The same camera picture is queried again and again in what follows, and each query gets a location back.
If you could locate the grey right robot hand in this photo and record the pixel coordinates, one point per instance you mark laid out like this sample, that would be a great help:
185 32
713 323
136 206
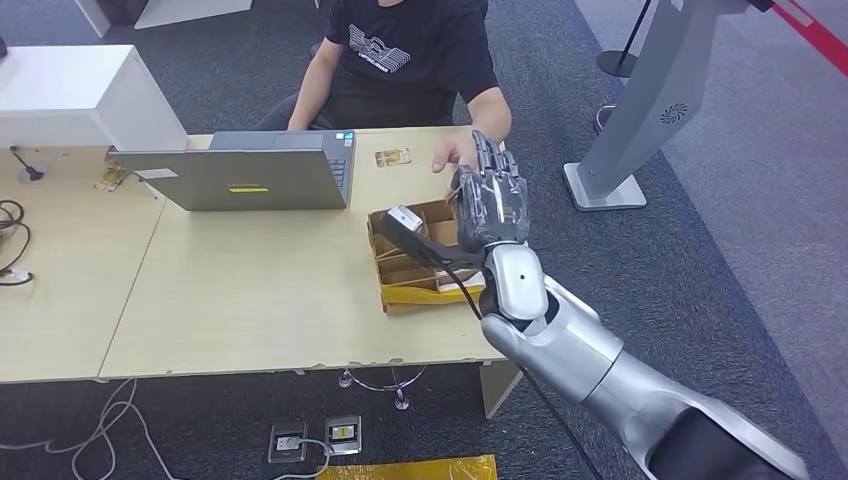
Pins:
493 205

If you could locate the person's left hand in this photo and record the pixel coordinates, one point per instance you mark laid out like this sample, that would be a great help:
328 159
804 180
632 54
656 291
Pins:
454 151

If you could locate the orange hotel card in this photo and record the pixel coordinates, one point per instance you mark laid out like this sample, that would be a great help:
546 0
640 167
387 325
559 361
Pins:
392 158

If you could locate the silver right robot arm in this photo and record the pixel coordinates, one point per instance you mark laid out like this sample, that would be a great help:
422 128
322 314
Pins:
596 371

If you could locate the person's left forearm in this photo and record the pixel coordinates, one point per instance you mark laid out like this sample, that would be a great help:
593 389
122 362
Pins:
490 116

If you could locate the person's right forearm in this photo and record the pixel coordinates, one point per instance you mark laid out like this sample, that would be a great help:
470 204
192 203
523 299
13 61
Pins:
305 99

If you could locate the person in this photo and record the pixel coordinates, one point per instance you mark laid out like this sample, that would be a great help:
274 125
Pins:
404 73

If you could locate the yellow patterned card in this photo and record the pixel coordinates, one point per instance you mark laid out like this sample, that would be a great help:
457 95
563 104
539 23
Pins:
112 177

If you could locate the white crumpled paper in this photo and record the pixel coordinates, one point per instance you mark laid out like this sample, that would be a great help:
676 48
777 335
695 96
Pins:
464 281

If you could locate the cardboard divider box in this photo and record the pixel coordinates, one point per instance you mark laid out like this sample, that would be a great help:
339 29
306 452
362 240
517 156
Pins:
404 275

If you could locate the beige desk leg panel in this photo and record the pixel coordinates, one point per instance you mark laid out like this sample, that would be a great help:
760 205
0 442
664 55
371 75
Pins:
497 387

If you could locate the grey kiosk stand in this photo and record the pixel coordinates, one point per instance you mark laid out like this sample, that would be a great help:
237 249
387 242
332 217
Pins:
656 93

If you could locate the grey laptop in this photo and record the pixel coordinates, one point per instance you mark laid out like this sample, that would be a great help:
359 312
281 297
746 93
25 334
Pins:
252 179

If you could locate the silver floor socket plate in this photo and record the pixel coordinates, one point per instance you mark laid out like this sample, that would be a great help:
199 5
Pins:
343 434

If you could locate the white furniture base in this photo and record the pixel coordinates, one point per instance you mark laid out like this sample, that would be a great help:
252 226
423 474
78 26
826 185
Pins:
192 12

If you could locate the floor socket with plug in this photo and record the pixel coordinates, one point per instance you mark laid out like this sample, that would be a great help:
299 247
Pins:
288 444

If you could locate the red barrier belt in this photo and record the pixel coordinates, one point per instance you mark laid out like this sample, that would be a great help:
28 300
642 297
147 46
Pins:
818 36

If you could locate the white cabinet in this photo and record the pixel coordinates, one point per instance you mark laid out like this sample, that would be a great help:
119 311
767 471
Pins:
73 93

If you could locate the black stalk on grey disc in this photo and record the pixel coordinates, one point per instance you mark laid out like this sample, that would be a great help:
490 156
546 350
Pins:
32 173

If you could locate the black camera bracket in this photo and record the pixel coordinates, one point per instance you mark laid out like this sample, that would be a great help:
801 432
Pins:
430 250

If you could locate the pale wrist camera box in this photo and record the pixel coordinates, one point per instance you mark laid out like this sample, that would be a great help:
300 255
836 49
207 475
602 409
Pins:
404 218

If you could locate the black stanchion post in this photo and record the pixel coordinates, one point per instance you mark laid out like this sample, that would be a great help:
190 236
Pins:
619 64

